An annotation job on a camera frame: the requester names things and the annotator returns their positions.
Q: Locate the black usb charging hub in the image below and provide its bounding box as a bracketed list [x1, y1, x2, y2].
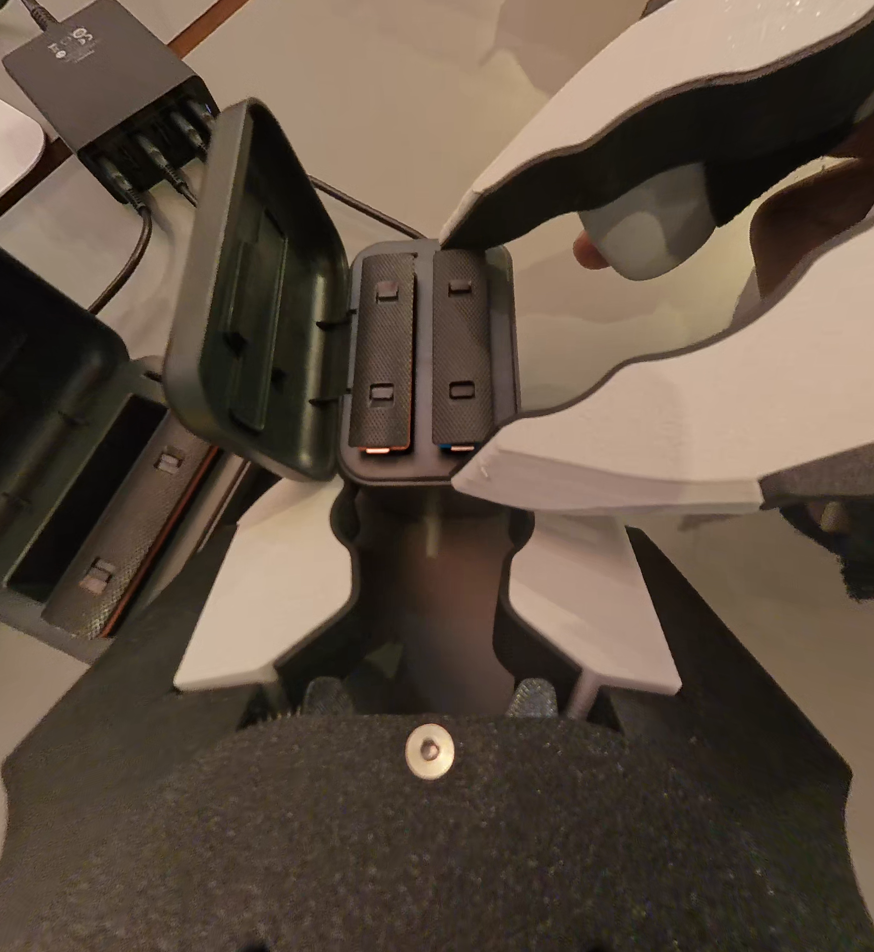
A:
[1, 0, 218, 205]

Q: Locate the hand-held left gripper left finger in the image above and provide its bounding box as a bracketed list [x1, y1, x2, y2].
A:
[175, 482, 369, 689]

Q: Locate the blue trimmed black battery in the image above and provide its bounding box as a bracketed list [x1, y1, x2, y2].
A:
[431, 249, 493, 453]

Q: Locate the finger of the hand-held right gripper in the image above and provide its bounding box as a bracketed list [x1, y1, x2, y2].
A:
[450, 193, 874, 516]
[437, 0, 874, 251]

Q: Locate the black charging cable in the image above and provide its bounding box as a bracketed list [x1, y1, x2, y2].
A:
[87, 189, 155, 313]
[309, 175, 426, 240]

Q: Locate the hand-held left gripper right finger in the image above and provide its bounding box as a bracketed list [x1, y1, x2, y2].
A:
[492, 512, 682, 719]

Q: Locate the person's right hand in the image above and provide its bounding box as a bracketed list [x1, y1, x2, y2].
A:
[573, 89, 874, 300]

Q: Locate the black battery charger case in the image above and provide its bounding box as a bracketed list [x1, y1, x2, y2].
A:
[0, 223, 259, 659]
[163, 98, 520, 488]

